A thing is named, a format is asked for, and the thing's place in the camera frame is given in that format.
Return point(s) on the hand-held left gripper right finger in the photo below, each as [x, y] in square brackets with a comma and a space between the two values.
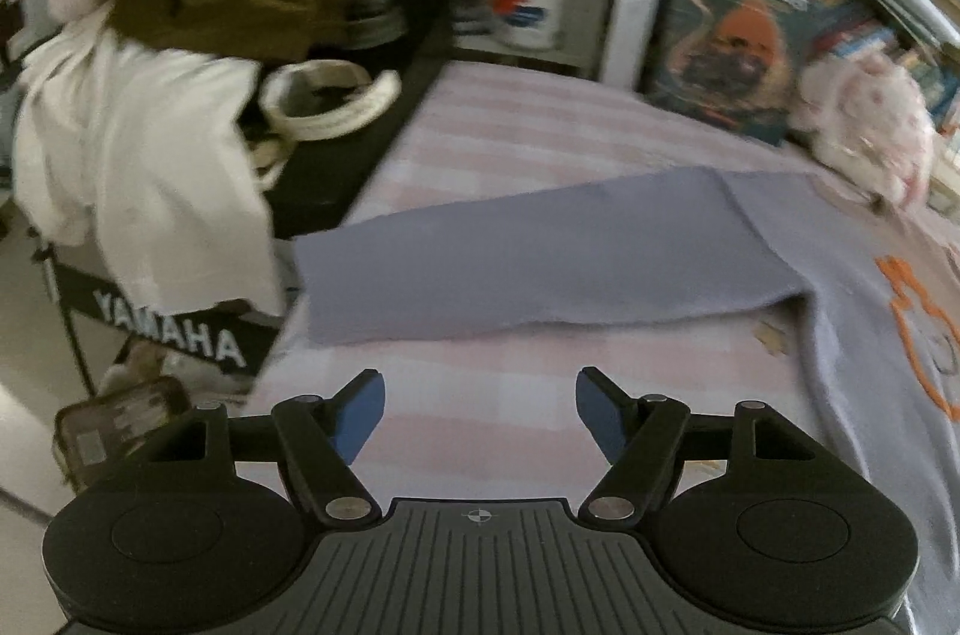
[601, 414]

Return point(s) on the pink plush toy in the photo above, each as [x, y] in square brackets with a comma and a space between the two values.
[870, 125]

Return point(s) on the white headphones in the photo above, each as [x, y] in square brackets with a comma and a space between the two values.
[330, 95]

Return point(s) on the pink striped bed sheet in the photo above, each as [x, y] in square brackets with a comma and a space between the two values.
[525, 140]

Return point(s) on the lavender sweatshirt with orange print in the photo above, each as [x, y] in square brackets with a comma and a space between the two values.
[600, 275]

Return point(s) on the black keyboard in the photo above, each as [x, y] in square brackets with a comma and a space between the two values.
[345, 170]

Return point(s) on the white garment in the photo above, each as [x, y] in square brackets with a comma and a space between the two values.
[142, 170]

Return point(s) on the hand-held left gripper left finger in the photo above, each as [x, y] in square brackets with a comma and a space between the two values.
[358, 414]

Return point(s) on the white container with blue label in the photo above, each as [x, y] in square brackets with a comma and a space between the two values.
[536, 16]

